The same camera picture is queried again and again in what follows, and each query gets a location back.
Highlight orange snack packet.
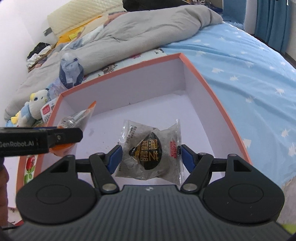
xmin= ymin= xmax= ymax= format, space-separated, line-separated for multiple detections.
xmin=50 ymin=101 xmax=96 ymax=157

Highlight grey sesame snack packet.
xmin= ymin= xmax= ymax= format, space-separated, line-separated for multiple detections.
xmin=115 ymin=119 xmax=184 ymax=186

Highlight white shrimp snack bag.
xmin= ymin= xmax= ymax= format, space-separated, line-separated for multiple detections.
xmin=41 ymin=98 xmax=58 ymax=123

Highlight right hand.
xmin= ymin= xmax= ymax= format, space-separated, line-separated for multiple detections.
xmin=0 ymin=157 xmax=9 ymax=227

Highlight white blue plush toy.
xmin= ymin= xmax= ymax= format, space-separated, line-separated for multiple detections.
xmin=11 ymin=88 xmax=48 ymax=127

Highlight pink deep box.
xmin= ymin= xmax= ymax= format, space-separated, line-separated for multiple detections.
xmin=16 ymin=52 xmax=253 ymax=193

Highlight blue plastic tissue bag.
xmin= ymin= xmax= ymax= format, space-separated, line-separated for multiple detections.
xmin=46 ymin=53 xmax=84 ymax=100

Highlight clothes on nightstand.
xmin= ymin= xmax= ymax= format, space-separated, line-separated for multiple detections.
xmin=26 ymin=42 xmax=53 ymax=70

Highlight yellow pillow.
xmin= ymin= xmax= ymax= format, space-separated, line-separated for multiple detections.
xmin=56 ymin=15 xmax=102 ymax=46

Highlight fruit print bed sheet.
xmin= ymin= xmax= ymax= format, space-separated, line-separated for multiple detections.
xmin=4 ymin=22 xmax=296 ymax=225

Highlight cream padded headboard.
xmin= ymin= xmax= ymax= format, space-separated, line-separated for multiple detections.
xmin=47 ymin=0 xmax=124 ymax=37

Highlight grey blanket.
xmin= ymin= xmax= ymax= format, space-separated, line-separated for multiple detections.
xmin=4 ymin=4 xmax=223 ymax=121

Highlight black clothing pile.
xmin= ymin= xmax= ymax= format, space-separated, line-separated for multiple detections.
xmin=122 ymin=0 xmax=189 ymax=11

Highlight blue curtain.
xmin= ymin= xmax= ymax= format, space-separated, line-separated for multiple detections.
xmin=254 ymin=0 xmax=292 ymax=54

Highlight blue chair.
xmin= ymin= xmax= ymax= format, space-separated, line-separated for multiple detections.
xmin=223 ymin=0 xmax=246 ymax=24

